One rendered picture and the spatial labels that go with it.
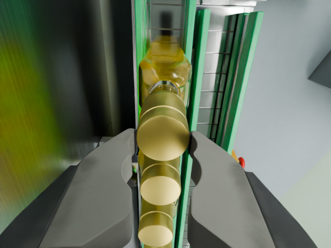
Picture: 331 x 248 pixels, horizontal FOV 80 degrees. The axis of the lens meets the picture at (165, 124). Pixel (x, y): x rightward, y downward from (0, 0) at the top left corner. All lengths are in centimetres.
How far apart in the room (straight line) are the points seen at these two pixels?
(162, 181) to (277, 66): 50
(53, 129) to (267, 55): 51
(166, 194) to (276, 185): 69
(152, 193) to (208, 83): 30
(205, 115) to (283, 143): 35
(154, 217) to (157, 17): 32
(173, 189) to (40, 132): 14
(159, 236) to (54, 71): 20
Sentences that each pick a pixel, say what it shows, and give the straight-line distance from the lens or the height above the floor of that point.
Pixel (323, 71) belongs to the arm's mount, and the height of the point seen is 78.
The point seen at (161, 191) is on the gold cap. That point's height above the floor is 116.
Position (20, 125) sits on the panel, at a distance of 21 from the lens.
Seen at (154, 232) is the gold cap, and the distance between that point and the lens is 21.
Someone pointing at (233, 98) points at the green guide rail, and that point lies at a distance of 38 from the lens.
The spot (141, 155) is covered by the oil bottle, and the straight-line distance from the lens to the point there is 26.
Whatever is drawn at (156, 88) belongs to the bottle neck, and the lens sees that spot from 18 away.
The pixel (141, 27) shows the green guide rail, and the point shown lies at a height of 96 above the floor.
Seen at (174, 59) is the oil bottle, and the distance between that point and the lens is 22.
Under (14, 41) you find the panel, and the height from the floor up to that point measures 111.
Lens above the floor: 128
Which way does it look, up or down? 62 degrees down
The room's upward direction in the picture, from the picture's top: 180 degrees counter-clockwise
